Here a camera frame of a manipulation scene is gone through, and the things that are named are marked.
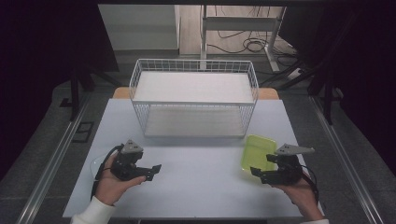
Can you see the person's right hand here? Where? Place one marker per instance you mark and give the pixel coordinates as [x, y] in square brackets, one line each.
[303, 196]

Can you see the aluminium rail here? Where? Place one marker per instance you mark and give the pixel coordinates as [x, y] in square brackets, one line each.
[345, 161]
[53, 161]

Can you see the white power strip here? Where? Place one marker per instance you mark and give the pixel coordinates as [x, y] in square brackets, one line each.
[294, 73]

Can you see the green lidded food container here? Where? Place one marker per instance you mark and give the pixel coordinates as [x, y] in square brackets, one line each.
[257, 151]

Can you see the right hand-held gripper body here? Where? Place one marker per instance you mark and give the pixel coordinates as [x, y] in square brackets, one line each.
[288, 172]

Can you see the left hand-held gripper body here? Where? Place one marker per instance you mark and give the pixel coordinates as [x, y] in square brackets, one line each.
[126, 168]

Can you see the black metal stand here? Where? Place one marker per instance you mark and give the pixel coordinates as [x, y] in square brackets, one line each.
[74, 93]
[327, 93]

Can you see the white desk frame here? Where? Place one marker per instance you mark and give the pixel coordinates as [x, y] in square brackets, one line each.
[239, 23]

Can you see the black floor bracket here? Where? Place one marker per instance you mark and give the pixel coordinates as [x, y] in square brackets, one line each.
[83, 132]

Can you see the white cabinet panel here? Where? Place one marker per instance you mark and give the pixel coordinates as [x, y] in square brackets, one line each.
[140, 28]

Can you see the person's left hand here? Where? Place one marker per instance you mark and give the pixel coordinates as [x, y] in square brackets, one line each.
[110, 188]

